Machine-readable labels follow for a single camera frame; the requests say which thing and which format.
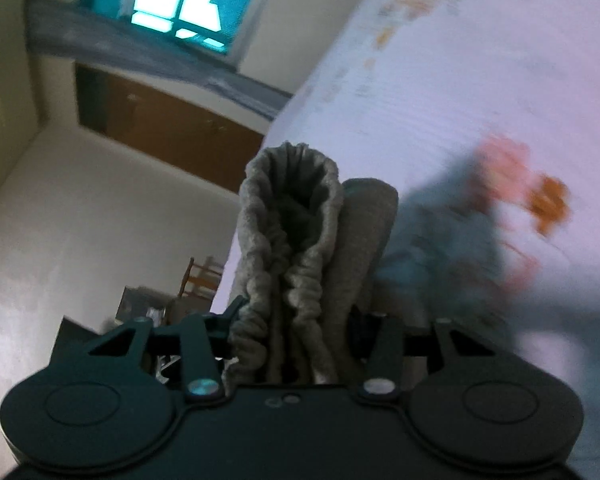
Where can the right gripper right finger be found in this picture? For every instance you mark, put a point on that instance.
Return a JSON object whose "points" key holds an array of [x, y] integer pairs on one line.
{"points": [[380, 349]]}

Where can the grey left curtain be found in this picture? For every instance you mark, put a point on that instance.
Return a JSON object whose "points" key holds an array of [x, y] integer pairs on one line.
{"points": [[62, 29]]}

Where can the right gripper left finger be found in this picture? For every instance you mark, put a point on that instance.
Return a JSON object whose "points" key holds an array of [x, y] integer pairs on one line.
{"points": [[205, 340]]}

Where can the wooden chair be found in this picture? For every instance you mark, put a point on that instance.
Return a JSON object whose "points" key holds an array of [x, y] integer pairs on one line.
{"points": [[199, 285]]}

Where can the pink floral bed sheet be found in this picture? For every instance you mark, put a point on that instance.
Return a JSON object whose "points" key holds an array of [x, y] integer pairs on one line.
{"points": [[485, 116]]}

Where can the brown wooden door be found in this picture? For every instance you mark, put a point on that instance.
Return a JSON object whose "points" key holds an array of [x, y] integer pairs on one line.
{"points": [[179, 133]]}

